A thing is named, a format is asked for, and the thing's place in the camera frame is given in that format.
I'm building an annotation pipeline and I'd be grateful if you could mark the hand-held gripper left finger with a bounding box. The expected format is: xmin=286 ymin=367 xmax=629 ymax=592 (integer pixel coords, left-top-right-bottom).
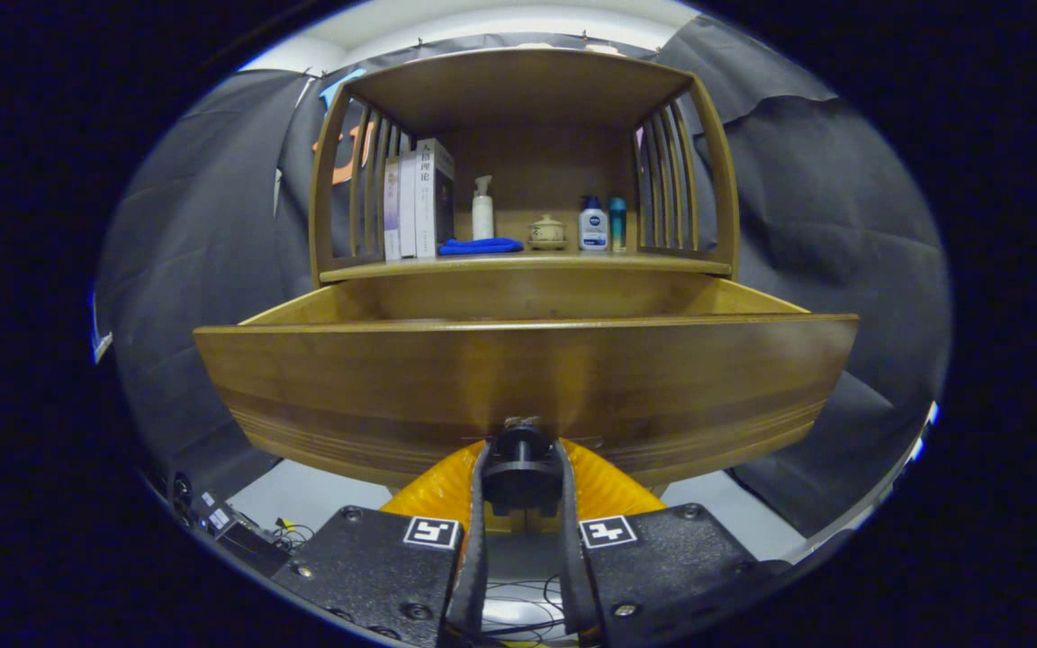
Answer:
xmin=271 ymin=439 xmax=491 ymax=648

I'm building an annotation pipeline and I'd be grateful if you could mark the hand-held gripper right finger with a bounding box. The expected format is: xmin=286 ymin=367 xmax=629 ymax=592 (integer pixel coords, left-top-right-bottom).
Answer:
xmin=557 ymin=437 xmax=794 ymax=648

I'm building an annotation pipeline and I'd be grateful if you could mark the wooden drawer with black knob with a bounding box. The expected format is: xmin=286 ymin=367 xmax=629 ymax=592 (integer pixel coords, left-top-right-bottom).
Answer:
xmin=193 ymin=270 xmax=860 ymax=518

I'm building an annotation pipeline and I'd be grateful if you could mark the wooden countertop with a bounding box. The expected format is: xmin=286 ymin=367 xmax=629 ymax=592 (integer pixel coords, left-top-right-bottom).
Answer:
xmin=320 ymin=250 xmax=734 ymax=284

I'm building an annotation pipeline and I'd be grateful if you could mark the wooden cabinet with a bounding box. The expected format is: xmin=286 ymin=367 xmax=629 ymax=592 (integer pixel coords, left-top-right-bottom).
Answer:
xmin=309 ymin=47 xmax=741 ymax=289

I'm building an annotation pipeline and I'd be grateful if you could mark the black floor device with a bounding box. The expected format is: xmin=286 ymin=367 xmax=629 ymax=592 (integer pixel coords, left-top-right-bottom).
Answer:
xmin=172 ymin=472 xmax=290 ymax=577

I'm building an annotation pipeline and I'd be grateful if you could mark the blue folded cloth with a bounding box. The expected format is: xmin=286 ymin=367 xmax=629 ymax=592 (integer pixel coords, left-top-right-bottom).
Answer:
xmin=438 ymin=237 xmax=525 ymax=257

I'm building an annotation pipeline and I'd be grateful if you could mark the white lotion bottle blue cap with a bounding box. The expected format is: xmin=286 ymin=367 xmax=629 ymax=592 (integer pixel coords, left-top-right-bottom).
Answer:
xmin=578 ymin=195 xmax=609 ymax=252

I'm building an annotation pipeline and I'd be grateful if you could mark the white and purple book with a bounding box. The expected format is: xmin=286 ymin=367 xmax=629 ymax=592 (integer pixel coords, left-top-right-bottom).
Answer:
xmin=383 ymin=155 xmax=402 ymax=262

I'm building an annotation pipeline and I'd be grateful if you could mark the beige lidded teacup with saucer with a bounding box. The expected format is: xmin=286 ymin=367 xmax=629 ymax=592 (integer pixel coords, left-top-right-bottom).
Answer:
xmin=528 ymin=214 xmax=567 ymax=251

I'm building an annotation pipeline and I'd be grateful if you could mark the plain white book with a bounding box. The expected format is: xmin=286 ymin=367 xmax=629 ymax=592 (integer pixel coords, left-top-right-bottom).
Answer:
xmin=399 ymin=149 xmax=419 ymax=260

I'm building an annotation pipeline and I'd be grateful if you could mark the white pump bottle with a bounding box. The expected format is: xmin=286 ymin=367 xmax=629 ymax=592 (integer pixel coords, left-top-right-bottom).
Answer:
xmin=472 ymin=175 xmax=495 ymax=241

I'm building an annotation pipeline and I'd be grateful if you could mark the white book with dark cover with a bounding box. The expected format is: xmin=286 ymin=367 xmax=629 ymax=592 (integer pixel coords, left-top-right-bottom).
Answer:
xmin=414 ymin=138 xmax=455 ymax=259

